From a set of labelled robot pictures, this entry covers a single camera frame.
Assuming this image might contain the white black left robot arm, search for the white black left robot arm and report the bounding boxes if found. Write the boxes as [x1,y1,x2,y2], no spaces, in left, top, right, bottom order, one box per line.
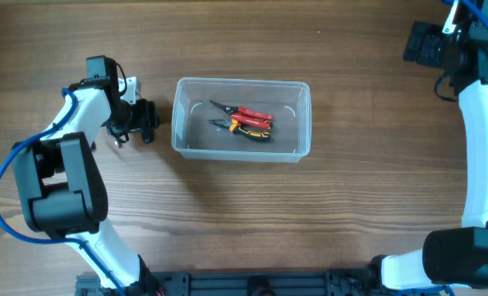
[2,56,163,295]

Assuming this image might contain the orange black needle-nose pliers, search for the orange black needle-nose pliers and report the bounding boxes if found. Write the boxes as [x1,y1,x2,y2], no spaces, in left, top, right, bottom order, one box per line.
[209,119,271,142]

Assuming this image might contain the red handled snips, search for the red handled snips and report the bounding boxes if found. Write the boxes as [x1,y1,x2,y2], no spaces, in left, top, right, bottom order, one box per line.
[210,100,274,130]

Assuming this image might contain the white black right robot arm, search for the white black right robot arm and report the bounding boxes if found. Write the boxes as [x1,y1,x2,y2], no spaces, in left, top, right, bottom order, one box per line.
[363,0,488,295]

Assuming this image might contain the black red handled screwdriver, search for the black red handled screwdriver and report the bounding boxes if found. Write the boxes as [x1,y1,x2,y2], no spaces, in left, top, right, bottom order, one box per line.
[141,131,154,144]

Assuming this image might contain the clear plastic container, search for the clear plastic container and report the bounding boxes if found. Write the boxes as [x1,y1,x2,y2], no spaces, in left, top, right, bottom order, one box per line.
[171,77,312,163]

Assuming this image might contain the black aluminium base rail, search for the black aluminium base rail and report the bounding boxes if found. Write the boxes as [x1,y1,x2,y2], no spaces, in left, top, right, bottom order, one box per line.
[74,267,376,296]

